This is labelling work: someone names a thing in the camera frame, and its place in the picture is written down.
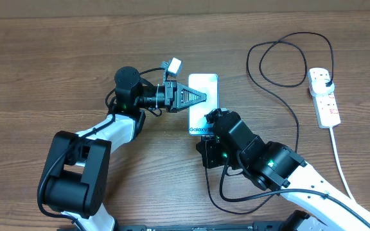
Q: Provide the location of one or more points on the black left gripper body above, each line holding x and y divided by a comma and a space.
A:
169, 96

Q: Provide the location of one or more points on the blue Samsung Galaxy smartphone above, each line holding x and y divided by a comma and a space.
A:
207, 84

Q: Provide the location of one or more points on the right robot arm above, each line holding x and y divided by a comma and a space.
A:
276, 169

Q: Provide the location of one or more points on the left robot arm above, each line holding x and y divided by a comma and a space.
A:
74, 178

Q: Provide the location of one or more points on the white charger plug adapter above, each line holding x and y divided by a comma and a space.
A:
321, 88

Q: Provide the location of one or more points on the white power strip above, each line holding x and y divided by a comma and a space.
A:
326, 109

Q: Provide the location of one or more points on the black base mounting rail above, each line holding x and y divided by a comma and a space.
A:
256, 226

